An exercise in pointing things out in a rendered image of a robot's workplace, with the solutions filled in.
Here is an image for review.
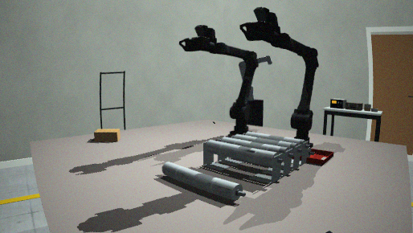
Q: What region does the red scrap tray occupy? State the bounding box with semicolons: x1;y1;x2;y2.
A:
306;149;333;165

